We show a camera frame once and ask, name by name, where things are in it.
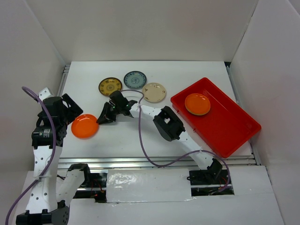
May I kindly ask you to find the yellow patterned plate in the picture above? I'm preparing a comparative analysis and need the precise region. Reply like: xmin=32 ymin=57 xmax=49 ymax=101
xmin=98 ymin=77 xmax=123 ymax=97

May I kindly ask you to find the blue patterned plate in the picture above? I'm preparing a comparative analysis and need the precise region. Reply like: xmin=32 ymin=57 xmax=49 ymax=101
xmin=123 ymin=71 xmax=147 ymax=90

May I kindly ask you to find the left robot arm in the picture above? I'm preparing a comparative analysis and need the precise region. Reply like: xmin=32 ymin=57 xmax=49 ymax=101
xmin=16 ymin=87 xmax=93 ymax=225

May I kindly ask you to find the red plastic bin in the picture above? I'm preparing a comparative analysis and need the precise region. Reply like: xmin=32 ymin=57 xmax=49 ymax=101
xmin=171 ymin=77 xmax=262 ymax=158

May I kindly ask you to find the green plate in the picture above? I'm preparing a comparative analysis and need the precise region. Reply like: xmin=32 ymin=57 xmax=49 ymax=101
xmin=188 ymin=110 xmax=209 ymax=116

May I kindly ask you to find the white foil-taped panel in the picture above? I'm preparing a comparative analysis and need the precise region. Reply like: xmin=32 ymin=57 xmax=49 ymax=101
xmin=106 ymin=169 xmax=192 ymax=203

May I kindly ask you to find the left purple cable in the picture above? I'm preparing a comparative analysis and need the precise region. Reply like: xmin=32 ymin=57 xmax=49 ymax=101
xmin=4 ymin=86 xmax=57 ymax=225

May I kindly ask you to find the orange plate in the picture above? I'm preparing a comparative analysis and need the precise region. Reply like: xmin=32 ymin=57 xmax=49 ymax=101
xmin=71 ymin=114 xmax=99 ymax=139
xmin=185 ymin=93 xmax=211 ymax=112

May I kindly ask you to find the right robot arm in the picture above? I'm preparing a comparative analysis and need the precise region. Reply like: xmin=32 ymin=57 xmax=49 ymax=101
xmin=97 ymin=90 xmax=222 ymax=184

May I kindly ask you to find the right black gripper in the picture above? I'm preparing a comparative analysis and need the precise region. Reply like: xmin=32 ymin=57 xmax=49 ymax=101
xmin=97 ymin=102 xmax=122 ymax=125

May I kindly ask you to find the beige floral plate back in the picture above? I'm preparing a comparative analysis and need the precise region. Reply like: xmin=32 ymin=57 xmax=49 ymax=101
xmin=142 ymin=82 xmax=166 ymax=103

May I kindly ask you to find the aluminium rail frame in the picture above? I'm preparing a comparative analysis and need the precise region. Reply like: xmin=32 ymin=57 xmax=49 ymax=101
xmin=57 ymin=64 xmax=261 ymax=172

